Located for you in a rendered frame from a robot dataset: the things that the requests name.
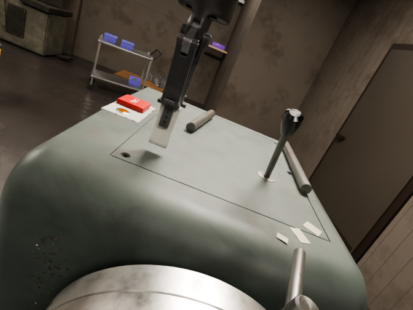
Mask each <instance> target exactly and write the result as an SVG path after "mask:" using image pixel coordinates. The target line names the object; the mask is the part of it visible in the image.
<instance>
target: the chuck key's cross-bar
mask: <svg viewBox="0 0 413 310"><path fill-rule="evenodd" d="M304 269H305V251H304V250H303V249H302V248H295V249H294V252H293V258H292V262H291V269H290V274H289V281H288V288H287V292H286V299H285V306H286V305H287V304H288V303H289V302H290V301H291V300H292V299H293V298H294V297H295V296H296V295H302V292H303V284H304Z"/></svg>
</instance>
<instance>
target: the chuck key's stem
mask: <svg viewBox="0 0 413 310"><path fill-rule="evenodd" d="M281 310H319V309H318V307H317V305H316V304H315V303H314V302H313V301H312V300H311V299H310V298H308V297H306V296H304V295H296V296H295V297H294V298H293V299H292V300H291V301H290V302H289V303H288V304H287V305H286V306H284V307H283V308H282V309H281Z"/></svg>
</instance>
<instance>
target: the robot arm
mask: <svg viewBox="0 0 413 310"><path fill-rule="evenodd" d="M178 2H179V4H180V5H181V6H183V7H184V8H186V9H187V10H189V11H191V12H192V13H191V14H190V16H189V19H188V21H187V24H182V27H181V30H180V32H179V35H177V38H176V39H177V40H176V46H175V52H174V55H173V59H172V61H171V65H170V70H169V72H168V76H167V80H166V83H165V87H164V90H163V94H162V96H161V98H158V100H157V102H159V103H161V106H160V109H159V112H158V115H157V118H156V120H155V124H154V127H153V130H152V133H151V136H150V139H149V142H150V143H153V144H155V145H157V146H160V147H162V148H167V146H168V144H169V142H170V138H171V136H172V133H173V131H174V128H175V125H176V122H177V120H178V117H179V114H180V112H181V108H182V107H183V108H186V105H187V104H185V103H183V101H184V100H185V99H186V94H187V91H188V90H189V87H190V84H191V82H192V79H193V77H194V74H195V71H196V69H197V66H198V64H199V63H200V62H201V61H202V57H203V54H204V52H205V49H206V48H207V47H208V46H209V43H210V41H211V37H212V36H211V35H209V34H208V32H209V29H210V26H211V22H212V21H214V22H216V23H219V24H222V25H228V24H230V22H231V20H232V17H233V15H234V12H235V10H236V7H237V4H238V2H239V0H178Z"/></svg>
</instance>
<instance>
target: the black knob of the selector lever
mask: <svg viewBox="0 0 413 310"><path fill-rule="evenodd" d="M303 120H304V115H303V113H302V112H301V111H299V110H298V109H294V108H289V109H287V110H286V111H285V112H284V114H283V115H282V117H281V135H282V136H284V137H290V136H291V135H292V134H293V133H294V132H295V131H296V130H297V129H298V128H299V127H300V126H301V125H302V122H303Z"/></svg>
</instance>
